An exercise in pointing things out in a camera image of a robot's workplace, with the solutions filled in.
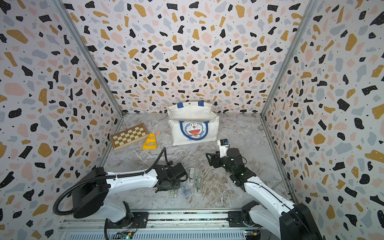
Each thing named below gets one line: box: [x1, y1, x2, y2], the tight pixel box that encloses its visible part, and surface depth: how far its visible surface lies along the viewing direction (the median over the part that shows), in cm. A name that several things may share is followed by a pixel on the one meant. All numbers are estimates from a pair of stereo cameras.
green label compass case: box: [194, 170, 203, 194], surface depth 87 cm
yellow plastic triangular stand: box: [142, 133, 158, 150], surface depth 106 cm
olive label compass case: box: [170, 189, 177, 198], surface depth 83 cm
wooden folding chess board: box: [110, 123, 150, 151], surface depth 105 cm
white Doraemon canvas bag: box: [166, 101, 220, 146], surface depth 100 cm
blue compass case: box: [180, 181, 193, 198], surface depth 85 cm
